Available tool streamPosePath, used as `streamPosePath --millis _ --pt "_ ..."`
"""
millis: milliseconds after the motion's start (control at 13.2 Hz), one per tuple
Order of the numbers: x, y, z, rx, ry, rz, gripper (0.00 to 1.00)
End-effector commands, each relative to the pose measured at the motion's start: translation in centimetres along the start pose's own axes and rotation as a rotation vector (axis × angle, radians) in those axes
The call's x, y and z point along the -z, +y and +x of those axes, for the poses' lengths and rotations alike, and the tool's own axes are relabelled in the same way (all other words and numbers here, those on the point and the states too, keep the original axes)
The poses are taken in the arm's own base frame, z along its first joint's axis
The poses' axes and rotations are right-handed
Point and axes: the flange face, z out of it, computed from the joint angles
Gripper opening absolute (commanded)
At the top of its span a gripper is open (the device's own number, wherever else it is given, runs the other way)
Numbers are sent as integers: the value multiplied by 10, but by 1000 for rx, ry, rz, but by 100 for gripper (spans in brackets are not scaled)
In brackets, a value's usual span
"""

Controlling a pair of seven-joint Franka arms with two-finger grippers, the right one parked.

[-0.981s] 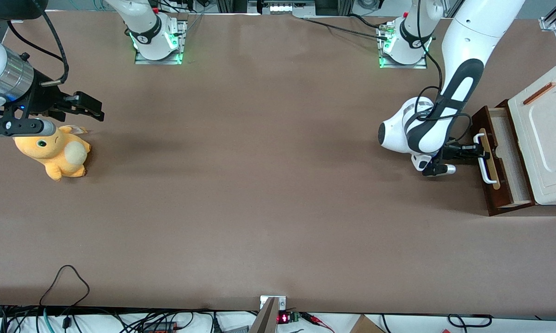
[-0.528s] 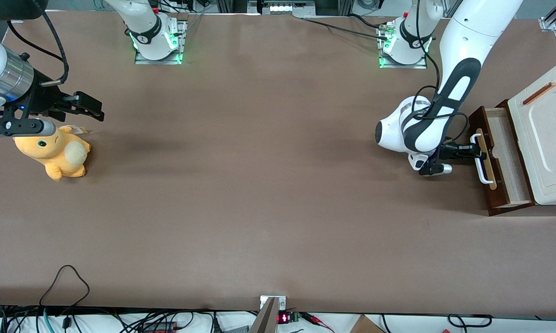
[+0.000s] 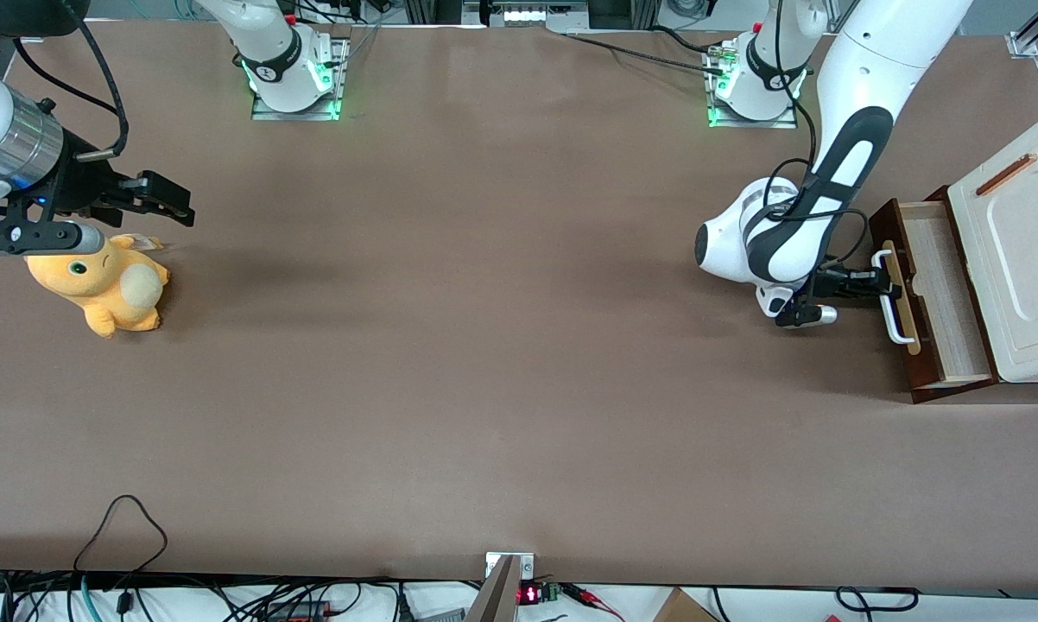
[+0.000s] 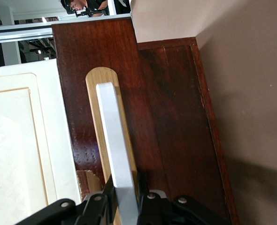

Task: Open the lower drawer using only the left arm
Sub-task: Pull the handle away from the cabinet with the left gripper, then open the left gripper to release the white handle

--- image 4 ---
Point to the person with glasses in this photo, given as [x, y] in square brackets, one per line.
[82, 5]

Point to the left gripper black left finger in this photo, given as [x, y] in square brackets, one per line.
[82, 213]

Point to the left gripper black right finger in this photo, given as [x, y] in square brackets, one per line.
[176, 213]

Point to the dark red wood drawer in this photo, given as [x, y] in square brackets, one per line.
[77, 70]

